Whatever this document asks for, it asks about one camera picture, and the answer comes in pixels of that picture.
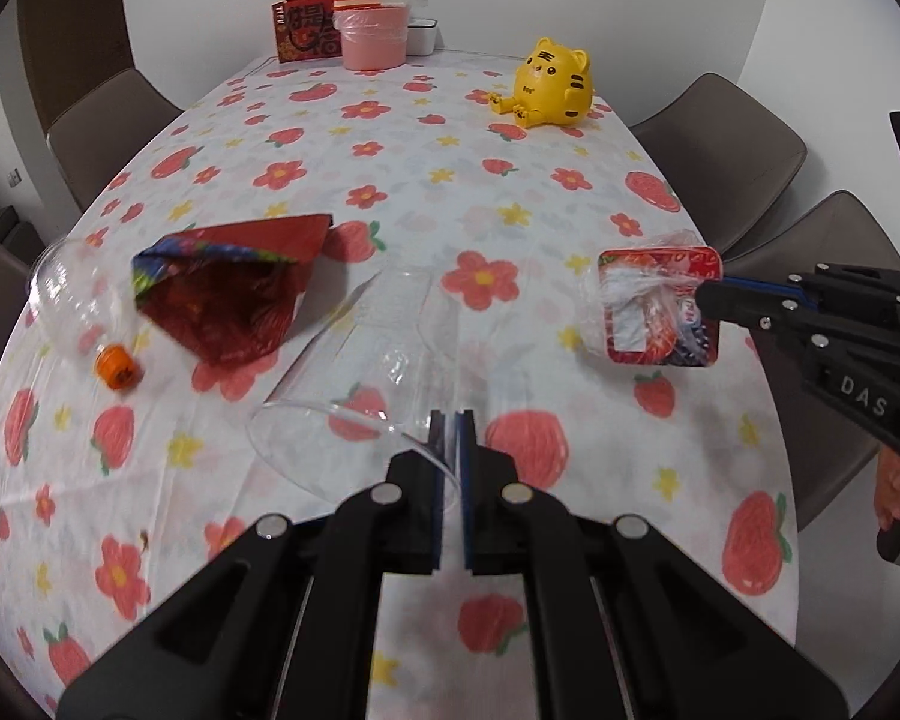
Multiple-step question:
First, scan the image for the red plastic-wrapped food tray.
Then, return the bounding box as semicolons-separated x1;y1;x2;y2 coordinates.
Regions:
581;231;725;370

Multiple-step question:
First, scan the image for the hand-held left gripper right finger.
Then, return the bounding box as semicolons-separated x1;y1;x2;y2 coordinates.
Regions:
456;411;848;720

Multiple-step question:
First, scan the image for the red snack bag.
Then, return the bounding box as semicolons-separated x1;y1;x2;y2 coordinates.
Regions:
131;214;335;368

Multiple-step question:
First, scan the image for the clear plastic cup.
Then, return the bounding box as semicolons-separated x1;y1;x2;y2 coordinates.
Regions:
246;266;466;503

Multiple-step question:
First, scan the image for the small white box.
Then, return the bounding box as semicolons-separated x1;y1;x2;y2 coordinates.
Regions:
405;17;440;57

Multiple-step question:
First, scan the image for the red printed card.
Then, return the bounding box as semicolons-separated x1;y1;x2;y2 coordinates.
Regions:
272;0;342;63

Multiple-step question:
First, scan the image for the yellow tiger toy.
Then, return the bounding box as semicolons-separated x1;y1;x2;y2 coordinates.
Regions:
486;36;595;128

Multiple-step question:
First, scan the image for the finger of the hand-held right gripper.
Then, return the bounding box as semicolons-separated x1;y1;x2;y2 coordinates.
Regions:
720;264;900;308
697;281;900;391

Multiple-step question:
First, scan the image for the pink bin with liner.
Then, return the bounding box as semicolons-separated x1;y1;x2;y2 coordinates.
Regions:
332;4;410;70

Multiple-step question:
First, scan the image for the strawberry flower print tablecloth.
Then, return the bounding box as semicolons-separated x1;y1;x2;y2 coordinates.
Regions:
0;52;803;720

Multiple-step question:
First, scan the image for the clear bottle with orange cap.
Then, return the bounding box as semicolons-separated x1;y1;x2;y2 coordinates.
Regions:
28;234;147;395

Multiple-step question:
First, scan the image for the person's right hand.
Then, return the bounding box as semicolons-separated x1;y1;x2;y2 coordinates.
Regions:
874;450;900;533

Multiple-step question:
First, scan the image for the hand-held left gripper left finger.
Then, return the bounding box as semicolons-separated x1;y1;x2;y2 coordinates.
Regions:
56;411;451;720

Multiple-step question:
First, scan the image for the grey-brown leather dining chair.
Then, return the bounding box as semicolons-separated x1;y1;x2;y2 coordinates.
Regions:
630;73;807;256
720;191;900;533
0;214;50;436
45;67;185;215

